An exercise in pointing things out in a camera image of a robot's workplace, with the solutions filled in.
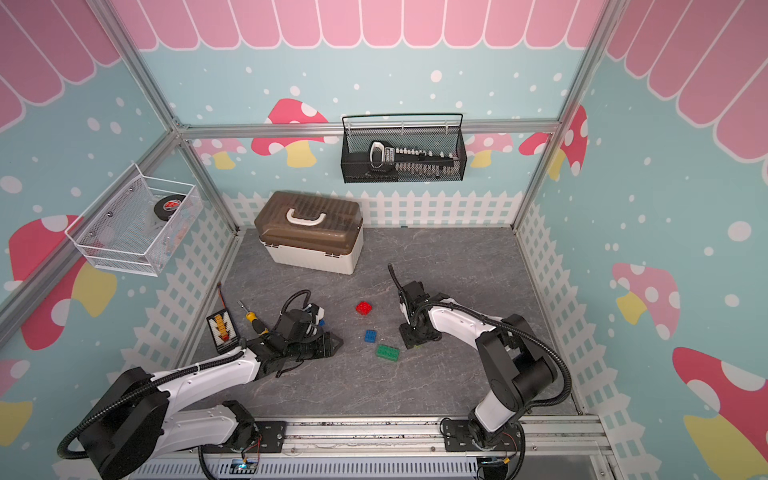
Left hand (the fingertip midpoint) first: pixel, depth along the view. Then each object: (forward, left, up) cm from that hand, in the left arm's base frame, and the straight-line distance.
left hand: (336, 348), depth 86 cm
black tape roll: (+26, +44, +30) cm, 60 cm away
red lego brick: (+14, -7, -1) cm, 15 cm away
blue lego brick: (+5, -10, -3) cm, 11 cm away
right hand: (+5, -22, -2) cm, 23 cm away
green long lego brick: (0, -15, -2) cm, 15 cm away
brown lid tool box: (+29, +9, +18) cm, 36 cm away
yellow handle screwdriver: (+8, +27, -3) cm, 28 cm away
